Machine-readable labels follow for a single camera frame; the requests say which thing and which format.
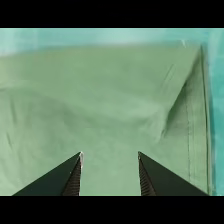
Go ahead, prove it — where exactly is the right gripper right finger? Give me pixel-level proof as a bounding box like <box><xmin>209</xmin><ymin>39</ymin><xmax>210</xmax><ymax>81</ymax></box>
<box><xmin>137</xmin><ymin>151</ymin><xmax>208</xmax><ymax>197</ymax></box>

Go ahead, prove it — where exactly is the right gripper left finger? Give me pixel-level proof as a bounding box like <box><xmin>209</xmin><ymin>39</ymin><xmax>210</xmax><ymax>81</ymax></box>
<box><xmin>12</xmin><ymin>151</ymin><xmax>84</xmax><ymax>197</ymax></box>

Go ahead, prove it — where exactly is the green T-shirt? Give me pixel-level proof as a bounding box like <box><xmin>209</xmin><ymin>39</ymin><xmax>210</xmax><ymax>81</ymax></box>
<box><xmin>0</xmin><ymin>43</ymin><xmax>214</xmax><ymax>197</ymax></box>

